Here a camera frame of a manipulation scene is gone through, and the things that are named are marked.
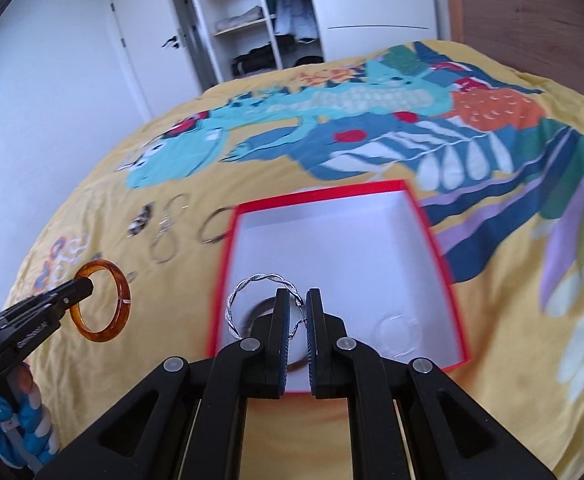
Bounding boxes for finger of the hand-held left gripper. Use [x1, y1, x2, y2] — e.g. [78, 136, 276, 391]
[0, 309, 71, 377]
[0, 278, 95, 332]

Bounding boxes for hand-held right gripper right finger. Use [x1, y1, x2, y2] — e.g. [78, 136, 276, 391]
[305, 287, 559, 480]

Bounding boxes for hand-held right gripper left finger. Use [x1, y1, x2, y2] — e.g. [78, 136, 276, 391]
[32, 287, 293, 480]

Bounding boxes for amber bangle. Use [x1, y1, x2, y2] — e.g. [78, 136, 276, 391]
[69, 259, 132, 345]

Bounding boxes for twisted silver bracelet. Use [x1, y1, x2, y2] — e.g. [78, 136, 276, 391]
[224, 272, 306, 347]

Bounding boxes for thin silver hoop bangle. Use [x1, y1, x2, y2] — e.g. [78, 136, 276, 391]
[149, 230, 183, 264]
[164, 194, 193, 226]

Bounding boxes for red cardboard box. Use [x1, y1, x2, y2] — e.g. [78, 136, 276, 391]
[206, 179, 474, 395]

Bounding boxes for dark metal jewelry piece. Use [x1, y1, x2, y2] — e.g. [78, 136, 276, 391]
[128, 204, 155, 236]

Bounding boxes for textured silver bangle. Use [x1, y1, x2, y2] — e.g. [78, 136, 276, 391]
[199, 206, 237, 244]

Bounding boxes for dark brown bangle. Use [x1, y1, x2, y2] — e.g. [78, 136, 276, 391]
[239, 297, 313, 376]

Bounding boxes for colourful printed yellow blanket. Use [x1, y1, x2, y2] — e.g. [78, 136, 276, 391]
[9, 40, 584, 480]

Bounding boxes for white door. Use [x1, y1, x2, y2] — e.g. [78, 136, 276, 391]
[108, 0, 207, 121]

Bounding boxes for folded black clothes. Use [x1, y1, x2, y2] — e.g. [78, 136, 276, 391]
[231, 47, 279, 77]

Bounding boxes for folded beige clothes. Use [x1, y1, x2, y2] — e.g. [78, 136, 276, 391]
[215, 6, 265, 31]

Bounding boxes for hanging grey jacket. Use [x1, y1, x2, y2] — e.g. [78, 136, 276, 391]
[274, 0, 317, 43]

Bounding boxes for white drawer cabinet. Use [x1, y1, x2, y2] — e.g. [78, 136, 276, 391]
[302, 0, 440, 63]

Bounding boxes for wooden headboard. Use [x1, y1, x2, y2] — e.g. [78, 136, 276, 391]
[446, 0, 584, 156]

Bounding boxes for clear resin ring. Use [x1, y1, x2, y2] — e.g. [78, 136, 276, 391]
[376, 312, 423, 359]

